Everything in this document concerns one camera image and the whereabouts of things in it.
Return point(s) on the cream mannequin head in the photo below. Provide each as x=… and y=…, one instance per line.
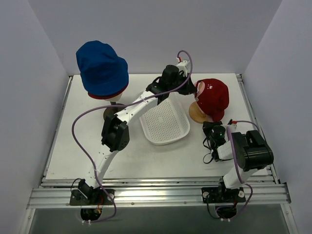
x=113, y=98

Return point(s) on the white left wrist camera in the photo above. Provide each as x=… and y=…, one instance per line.
x=184, y=67

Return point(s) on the red cap with strap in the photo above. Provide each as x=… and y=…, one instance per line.
x=217, y=97

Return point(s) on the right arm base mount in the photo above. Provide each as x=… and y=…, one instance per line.
x=222, y=203

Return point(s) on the dark red bucket hat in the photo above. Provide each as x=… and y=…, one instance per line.
x=102, y=97

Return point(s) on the blue bucket hat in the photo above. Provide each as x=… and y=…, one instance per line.
x=102, y=71

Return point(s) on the pink baseball cap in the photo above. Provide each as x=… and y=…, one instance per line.
x=200, y=96

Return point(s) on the aluminium rail frame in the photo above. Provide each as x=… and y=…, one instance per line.
x=144, y=175

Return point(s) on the white plastic basket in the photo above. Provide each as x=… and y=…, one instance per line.
x=165, y=123

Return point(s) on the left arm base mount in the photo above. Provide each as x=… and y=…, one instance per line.
x=91, y=208

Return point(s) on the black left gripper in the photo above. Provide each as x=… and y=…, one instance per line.
x=186, y=86

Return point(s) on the wooden hat stand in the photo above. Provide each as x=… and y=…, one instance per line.
x=196, y=114

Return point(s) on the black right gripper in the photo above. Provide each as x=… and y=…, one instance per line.
x=208, y=127

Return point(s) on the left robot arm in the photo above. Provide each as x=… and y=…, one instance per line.
x=115, y=131

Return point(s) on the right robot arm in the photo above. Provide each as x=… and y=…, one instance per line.
x=241, y=142

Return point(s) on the dark round mannequin stand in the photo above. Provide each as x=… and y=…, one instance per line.
x=115, y=107

